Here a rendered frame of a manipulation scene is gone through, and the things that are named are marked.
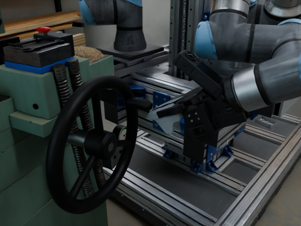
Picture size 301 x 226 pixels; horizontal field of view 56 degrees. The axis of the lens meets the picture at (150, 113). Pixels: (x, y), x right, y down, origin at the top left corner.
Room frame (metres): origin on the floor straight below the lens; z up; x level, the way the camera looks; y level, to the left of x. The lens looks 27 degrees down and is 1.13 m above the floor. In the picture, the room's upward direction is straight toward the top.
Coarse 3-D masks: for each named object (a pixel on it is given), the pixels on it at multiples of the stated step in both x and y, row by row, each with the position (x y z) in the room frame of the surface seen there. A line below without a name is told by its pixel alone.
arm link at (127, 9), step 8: (120, 0) 1.25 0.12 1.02; (128, 0) 1.24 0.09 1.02; (136, 0) 1.26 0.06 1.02; (120, 8) 1.24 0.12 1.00; (128, 8) 1.24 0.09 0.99; (136, 8) 1.25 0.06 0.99; (120, 16) 1.24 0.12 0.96; (128, 16) 1.24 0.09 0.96; (136, 16) 1.25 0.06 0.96; (120, 24) 1.26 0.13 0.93; (128, 24) 1.24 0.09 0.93; (136, 24) 1.25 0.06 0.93
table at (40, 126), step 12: (96, 60) 0.81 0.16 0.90; (108, 60) 0.84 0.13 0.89; (96, 72) 0.78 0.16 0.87; (108, 72) 0.84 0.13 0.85; (0, 96) 0.54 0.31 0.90; (0, 108) 0.51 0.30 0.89; (12, 108) 0.53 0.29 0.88; (0, 120) 0.50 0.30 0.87; (12, 120) 0.51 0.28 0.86; (24, 120) 0.50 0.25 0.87; (36, 120) 0.49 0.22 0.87; (48, 120) 0.49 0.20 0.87; (36, 132) 0.48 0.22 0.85; (48, 132) 0.48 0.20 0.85
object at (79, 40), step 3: (75, 36) 0.95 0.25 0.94; (78, 36) 0.96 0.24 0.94; (81, 36) 0.97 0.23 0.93; (84, 36) 0.99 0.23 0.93; (75, 39) 0.94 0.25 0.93; (78, 39) 0.96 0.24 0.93; (81, 39) 0.97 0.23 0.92; (84, 39) 0.99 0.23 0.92; (75, 42) 0.94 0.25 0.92; (78, 42) 0.96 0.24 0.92; (81, 42) 0.97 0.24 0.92; (84, 42) 0.98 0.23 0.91; (75, 45) 0.94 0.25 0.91; (78, 45) 0.96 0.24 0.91; (81, 45) 0.97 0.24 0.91; (84, 45) 0.98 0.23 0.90
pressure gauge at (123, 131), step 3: (117, 126) 0.79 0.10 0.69; (120, 126) 0.79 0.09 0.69; (123, 126) 0.79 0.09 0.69; (126, 126) 0.80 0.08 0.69; (114, 129) 0.78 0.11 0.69; (117, 129) 0.78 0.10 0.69; (120, 129) 0.77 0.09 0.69; (123, 129) 0.78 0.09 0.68; (114, 132) 0.77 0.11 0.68; (117, 132) 0.77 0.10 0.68; (120, 132) 0.76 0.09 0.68; (123, 132) 0.78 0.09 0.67; (117, 135) 0.76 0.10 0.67; (120, 135) 0.77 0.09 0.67; (117, 138) 0.76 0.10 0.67; (120, 138) 0.77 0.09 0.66; (123, 138) 0.78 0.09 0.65; (117, 147) 0.79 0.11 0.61
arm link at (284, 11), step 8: (272, 0) 0.88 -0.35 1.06; (280, 0) 0.85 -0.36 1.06; (288, 0) 0.84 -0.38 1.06; (296, 0) 0.84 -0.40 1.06; (264, 8) 0.90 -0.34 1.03; (272, 8) 0.87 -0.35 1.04; (280, 8) 0.86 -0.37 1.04; (288, 8) 0.85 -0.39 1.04; (296, 8) 0.85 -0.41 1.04; (264, 16) 0.90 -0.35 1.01; (272, 16) 0.87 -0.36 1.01; (280, 16) 0.85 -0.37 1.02; (288, 16) 0.85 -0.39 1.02; (296, 16) 0.85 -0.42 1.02; (264, 24) 0.89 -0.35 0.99; (272, 24) 0.88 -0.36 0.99
